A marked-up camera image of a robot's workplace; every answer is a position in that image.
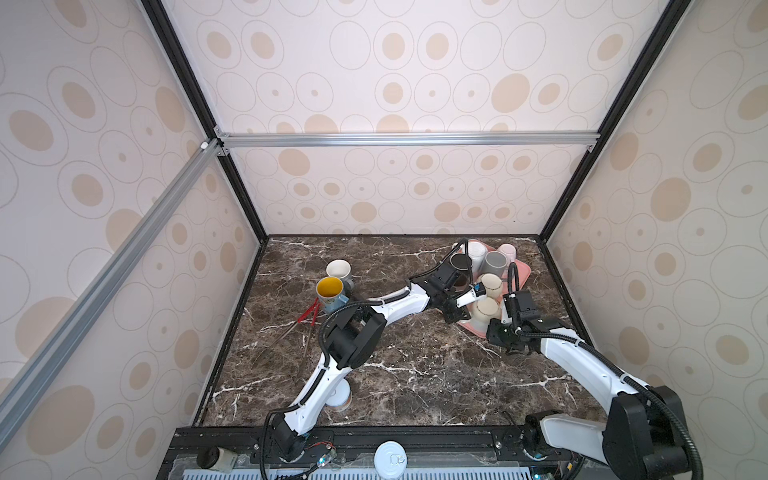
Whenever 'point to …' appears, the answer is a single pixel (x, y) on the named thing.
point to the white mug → (477, 251)
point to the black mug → (462, 263)
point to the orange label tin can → (341, 398)
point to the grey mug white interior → (341, 268)
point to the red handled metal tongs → (309, 316)
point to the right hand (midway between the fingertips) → (492, 332)
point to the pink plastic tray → (513, 279)
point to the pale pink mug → (509, 251)
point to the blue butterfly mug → (329, 290)
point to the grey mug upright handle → (493, 263)
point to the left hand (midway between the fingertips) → (477, 309)
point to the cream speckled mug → (484, 309)
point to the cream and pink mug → (493, 285)
